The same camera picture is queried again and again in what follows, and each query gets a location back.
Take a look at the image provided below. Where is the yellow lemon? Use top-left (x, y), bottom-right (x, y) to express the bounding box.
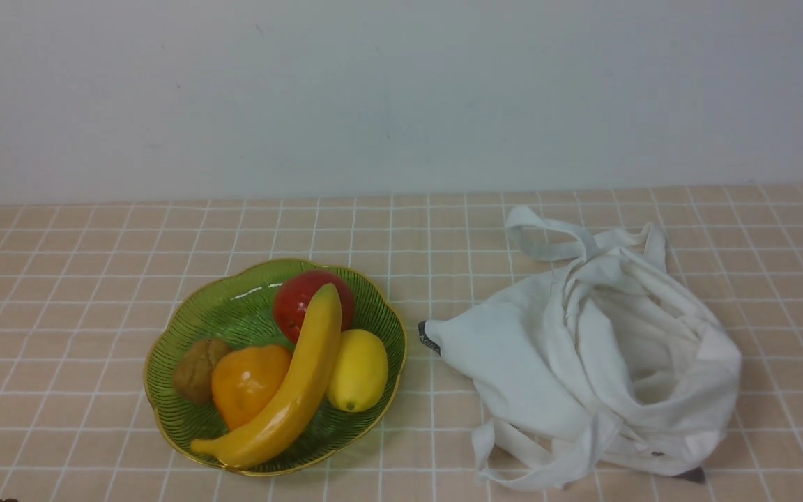
top-left (326, 328), bottom-right (388, 413)

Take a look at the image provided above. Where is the orange pear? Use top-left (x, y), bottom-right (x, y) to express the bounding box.
top-left (211, 345), bottom-right (292, 431)

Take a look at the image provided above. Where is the yellow banana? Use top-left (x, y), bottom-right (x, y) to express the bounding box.
top-left (190, 283), bottom-right (343, 470)

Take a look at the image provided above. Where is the white cloth tote bag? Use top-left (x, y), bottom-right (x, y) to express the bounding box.
top-left (418, 204), bottom-right (742, 492)

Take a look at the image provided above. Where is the green glass fruit plate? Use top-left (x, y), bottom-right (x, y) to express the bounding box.
top-left (144, 259), bottom-right (408, 477)

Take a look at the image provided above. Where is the brown kiwi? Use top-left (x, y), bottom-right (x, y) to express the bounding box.
top-left (172, 339), bottom-right (234, 406)

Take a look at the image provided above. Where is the red apple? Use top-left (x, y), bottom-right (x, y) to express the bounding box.
top-left (272, 269), bottom-right (355, 345)

